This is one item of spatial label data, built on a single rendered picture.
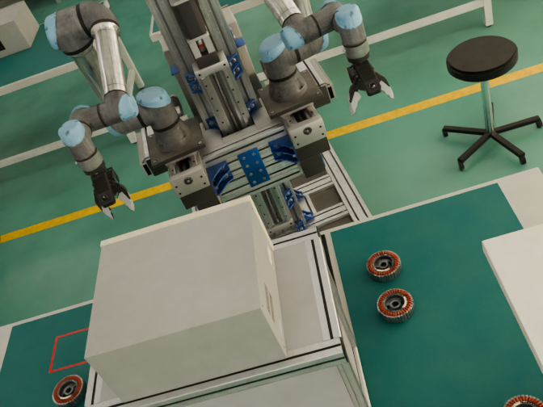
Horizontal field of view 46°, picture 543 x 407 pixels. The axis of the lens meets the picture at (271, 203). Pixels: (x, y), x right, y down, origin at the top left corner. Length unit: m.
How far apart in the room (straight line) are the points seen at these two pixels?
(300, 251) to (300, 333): 0.28
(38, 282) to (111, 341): 2.61
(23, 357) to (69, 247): 1.73
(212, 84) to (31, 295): 2.00
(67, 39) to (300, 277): 1.15
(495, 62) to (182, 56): 1.53
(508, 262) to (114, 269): 0.97
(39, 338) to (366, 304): 1.24
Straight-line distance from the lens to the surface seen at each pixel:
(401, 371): 1.94
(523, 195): 2.34
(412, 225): 2.29
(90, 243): 4.17
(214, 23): 2.57
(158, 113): 2.49
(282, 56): 2.48
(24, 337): 2.67
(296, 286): 1.73
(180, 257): 1.65
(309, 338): 1.61
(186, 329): 1.49
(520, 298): 1.48
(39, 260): 4.31
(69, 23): 2.31
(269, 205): 2.99
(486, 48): 3.46
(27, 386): 2.50
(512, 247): 1.57
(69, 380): 2.36
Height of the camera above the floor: 2.38
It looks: 40 degrees down
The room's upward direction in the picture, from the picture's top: 23 degrees counter-clockwise
